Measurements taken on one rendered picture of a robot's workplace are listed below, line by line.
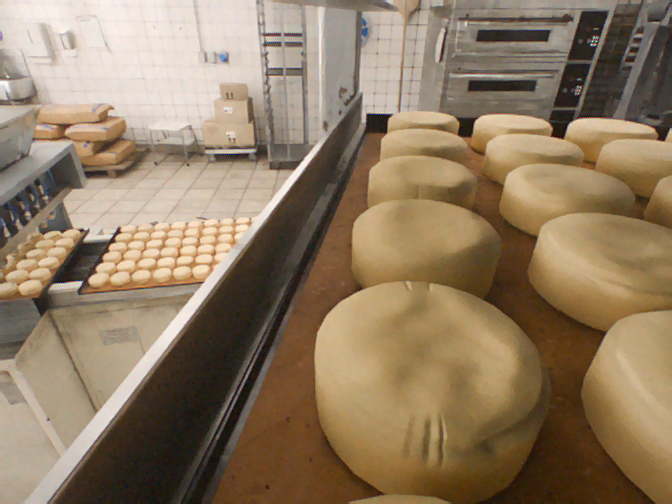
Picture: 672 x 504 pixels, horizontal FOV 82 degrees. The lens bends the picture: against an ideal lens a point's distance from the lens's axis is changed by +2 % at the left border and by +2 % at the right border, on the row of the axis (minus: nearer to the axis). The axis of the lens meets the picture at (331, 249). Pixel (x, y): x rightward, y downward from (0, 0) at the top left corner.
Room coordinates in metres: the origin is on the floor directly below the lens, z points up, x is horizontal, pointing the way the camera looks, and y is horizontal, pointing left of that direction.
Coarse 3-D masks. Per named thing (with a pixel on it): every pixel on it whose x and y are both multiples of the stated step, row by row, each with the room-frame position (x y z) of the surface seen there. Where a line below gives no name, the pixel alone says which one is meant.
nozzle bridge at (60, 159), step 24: (48, 144) 1.35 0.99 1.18; (72, 144) 1.37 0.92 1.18; (24, 168) 1.10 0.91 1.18; (48, 168) 1.15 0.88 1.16; (72, 168) 1.33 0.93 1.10; (0, 192) 0.92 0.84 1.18; (24, 192) 1.13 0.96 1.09; (48, 192) 1.23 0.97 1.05; (0, 216) 0.98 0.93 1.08; (0, 240) 0.90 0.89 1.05
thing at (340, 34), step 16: (320, 16) 0.34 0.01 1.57; (336, 16) 0.34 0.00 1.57; (352, 16) 0.34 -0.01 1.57; (320, 32) 0.34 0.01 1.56; (336, 32) 0.34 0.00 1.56; (352, 32) 0.34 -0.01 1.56; (320, 48) 0.34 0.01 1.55; (336, 48) 0.34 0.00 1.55; (352, 48) 0.34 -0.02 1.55; (320, 64) 0.34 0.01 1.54; (336, 64) 0.34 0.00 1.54; (352, 64) 0.34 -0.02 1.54; (320, 80) 0.34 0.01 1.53; (336, 80) 0.34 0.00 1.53; (352, 80) 0.34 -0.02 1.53; (320, 96) 0.34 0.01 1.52; (336, 96) 0.34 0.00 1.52; (352, 96) 0.34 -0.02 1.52; (320, 112) 0.34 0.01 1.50; (336, 112) 0.34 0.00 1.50; (320, 128) 0.34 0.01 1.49
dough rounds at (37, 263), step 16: (32, 240) 1.13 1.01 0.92; (48, 240) 1.12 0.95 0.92; (64, 240) 1.12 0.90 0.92; (32, 256) 1.02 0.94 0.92; (48, 256) 1.03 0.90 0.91; (64, 256) 1.05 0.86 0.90; (0, 272) 0.94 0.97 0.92; (16, 272) 0.93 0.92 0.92; (32, 272) 0.93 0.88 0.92; (48, 272) 0.94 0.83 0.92; (0, 288) 0.86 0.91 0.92; (16, 288) 0.87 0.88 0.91; (32, 288) 0.86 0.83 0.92
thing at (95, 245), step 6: (108, 234) 1.20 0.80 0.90; (84, 240) 1.16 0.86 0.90; (90, 240) 1.17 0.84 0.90; (96, 240) 1.17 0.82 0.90; (102, 240) 1.17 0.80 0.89; (108, 240) 1.18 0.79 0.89; (84, 246) 1.16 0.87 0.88; (90, 246) 1.17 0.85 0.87; (96, 246) 1.17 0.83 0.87; (102, 246) 1.17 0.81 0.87; (78, 252) 1.16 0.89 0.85; (84, 252) 1.16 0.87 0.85; (90, 252) 1.16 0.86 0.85; (96, 252) 1.17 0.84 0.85
